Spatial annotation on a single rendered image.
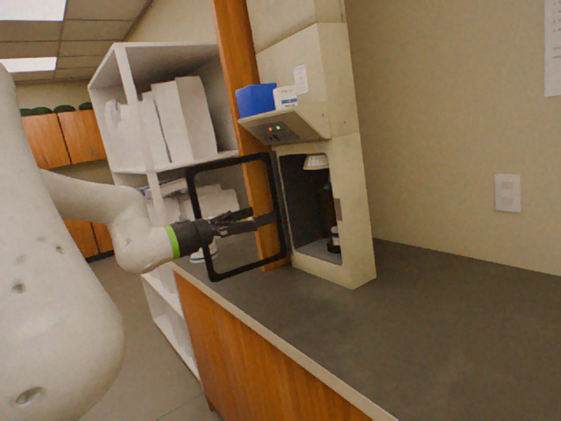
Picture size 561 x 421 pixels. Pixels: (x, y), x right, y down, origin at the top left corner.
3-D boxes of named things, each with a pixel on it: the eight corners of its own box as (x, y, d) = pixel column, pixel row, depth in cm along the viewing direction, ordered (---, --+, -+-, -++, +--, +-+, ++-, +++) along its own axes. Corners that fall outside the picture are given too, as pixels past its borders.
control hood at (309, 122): (270, 144, 126) (265, 115, 124) (332, 138, 99) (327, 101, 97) (242, 149, 120) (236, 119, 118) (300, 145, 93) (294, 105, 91)
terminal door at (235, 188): (287, 256, 133) (269, 150, 124) (209, 284, 121) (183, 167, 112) (287, 256, 134) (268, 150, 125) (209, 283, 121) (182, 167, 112)
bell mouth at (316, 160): (330, 160, 130) (329, 145, 129) (367, 158, 116) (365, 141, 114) (293, 169, 121) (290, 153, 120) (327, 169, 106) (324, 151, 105)
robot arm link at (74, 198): (-23, 228, 63) (17, 196, 60) (-35, 174, 66) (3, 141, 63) (131, 239, 96) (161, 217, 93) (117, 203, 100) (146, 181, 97)
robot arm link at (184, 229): (173, 257, 97) (183, 265, 89) (162, 216, 94) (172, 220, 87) (194, 250, 100) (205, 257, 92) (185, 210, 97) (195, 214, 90)
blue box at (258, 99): (265, 115, 122) (260, 88, 120) (281, 111, 114) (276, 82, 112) (239, 118, 117) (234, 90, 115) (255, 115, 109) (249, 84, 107)
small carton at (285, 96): (291, 108, 106) (288, 88, 105) (298, 106, 102) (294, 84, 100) (276, 110, 105) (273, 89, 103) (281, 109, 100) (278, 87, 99)
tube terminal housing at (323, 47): (338, 246, 150) (311, 52, 132) (403, 262, 123) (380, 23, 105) (291, 267, 136) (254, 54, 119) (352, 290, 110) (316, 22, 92)
